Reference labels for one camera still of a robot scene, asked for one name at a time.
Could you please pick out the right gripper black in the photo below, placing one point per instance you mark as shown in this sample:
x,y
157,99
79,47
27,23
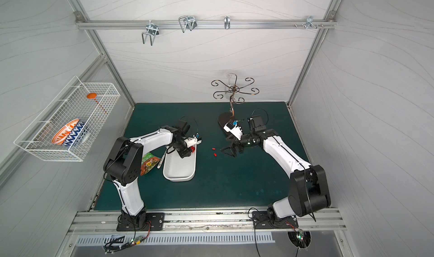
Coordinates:
x,y
239,145

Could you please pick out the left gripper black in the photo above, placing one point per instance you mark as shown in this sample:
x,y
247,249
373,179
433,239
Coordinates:
x,y
186,150

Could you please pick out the white plastic storage box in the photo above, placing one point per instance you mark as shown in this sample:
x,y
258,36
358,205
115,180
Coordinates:
x,y
177,169

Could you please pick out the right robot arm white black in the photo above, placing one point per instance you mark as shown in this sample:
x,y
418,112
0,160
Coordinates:
x,y
308,186

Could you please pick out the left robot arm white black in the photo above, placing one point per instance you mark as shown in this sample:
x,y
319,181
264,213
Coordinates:
x,y
124,161

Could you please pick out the metal spoon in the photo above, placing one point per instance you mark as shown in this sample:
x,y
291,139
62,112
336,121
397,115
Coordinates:
x,y
161,161

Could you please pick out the green snack packet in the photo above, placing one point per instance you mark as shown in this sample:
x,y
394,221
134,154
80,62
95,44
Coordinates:
x,y
148,162

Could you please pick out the metal scroll hook stand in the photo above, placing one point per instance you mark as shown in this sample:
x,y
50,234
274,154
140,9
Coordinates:
x,y
234,92

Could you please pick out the orange spoon in basket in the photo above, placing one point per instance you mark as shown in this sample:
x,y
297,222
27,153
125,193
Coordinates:
x,y
93,97

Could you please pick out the orange blue patterned bowl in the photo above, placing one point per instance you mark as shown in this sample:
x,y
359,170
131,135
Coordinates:
x,y
73,133

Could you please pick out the double prong metal hook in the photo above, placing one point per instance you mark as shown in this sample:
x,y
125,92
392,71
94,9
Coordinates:
x,y
151,31

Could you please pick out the looped metal hook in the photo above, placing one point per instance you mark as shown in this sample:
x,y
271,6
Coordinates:
x,y
187,23

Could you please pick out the small flat metal hook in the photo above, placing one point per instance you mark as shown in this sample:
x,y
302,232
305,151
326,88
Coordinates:
x,y
227,22

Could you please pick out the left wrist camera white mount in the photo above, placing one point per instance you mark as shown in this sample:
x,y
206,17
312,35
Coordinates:
x,y
194,140

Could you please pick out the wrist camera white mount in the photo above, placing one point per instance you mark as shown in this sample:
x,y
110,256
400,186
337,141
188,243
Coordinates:
x,y
232,127
194,140

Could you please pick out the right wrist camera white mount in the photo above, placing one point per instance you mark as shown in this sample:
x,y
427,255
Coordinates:
x,y
232,127

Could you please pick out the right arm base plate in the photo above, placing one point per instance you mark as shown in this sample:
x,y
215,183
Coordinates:
x,y
261,220

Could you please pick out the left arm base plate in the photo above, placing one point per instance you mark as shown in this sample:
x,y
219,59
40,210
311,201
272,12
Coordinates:
x,y
140,222

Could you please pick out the white slotted cable duct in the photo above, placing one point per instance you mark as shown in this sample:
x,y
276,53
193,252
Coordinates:
x,y
231,238

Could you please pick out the aluminium front rail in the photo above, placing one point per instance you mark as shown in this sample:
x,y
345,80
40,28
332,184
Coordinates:
x,y
206,220

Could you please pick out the aluminium rail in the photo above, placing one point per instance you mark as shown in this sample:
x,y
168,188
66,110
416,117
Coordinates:
x,y
201,24
206,220

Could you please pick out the white wire basket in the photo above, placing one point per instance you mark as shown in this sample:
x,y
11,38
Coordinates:
x,y
69,104

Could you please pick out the left controller board with wires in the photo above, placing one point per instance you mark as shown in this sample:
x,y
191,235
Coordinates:
x,y
125,244

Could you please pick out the aluminium top rail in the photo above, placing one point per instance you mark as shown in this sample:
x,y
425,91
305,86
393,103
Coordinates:
x,y
201,24

